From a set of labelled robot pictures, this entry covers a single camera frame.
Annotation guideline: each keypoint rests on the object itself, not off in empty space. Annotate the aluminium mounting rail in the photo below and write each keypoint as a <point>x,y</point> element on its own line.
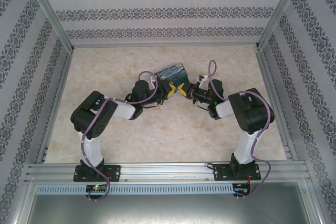
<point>165,171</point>

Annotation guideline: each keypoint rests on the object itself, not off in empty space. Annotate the left controller circuit board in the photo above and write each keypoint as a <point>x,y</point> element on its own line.
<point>97,188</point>

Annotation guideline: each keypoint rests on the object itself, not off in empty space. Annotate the aluminium left corner post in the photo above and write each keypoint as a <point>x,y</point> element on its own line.
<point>48,9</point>

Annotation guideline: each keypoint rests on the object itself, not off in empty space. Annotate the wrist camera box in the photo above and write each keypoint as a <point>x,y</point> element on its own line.
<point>203,79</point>
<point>152,81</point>

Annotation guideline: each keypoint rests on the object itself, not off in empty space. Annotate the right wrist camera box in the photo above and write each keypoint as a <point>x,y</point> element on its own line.
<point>203,79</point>

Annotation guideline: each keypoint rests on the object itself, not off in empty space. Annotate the controller circuit board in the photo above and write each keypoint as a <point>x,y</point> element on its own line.
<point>97,188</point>
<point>242,189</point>

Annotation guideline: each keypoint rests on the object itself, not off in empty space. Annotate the grey sheet metal panel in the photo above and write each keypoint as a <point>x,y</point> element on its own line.
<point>168,209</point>

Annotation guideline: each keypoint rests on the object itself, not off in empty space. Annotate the aluminium corner post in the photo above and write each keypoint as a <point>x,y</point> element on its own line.
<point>48,9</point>
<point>281,9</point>

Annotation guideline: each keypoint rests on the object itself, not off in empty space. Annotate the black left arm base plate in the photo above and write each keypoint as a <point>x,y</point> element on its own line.
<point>114,172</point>

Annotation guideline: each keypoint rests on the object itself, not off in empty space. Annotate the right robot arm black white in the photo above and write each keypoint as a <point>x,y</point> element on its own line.
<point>252,111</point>

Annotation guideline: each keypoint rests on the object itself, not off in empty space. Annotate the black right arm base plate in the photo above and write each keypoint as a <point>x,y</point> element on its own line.
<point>220,172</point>

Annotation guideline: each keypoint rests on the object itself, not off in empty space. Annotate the right controller circuit board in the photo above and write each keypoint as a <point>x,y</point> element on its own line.
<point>242,189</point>

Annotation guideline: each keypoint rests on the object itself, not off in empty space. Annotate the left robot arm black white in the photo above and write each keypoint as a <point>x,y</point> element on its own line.
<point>94,121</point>

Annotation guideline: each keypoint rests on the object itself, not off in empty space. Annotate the aluminium left side rail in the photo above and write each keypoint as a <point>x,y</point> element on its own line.
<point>56,103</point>

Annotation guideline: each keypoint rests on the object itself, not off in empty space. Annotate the aluminium right corner post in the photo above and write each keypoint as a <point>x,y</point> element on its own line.
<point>281,9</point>

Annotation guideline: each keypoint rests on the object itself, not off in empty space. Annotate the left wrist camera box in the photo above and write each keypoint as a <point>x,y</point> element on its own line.
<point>152,81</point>

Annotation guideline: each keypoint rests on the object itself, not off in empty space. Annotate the aluminium right side rail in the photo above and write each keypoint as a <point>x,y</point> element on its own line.
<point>275,77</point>

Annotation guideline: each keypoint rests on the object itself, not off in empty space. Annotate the starry night print box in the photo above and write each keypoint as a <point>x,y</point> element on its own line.
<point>173,73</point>

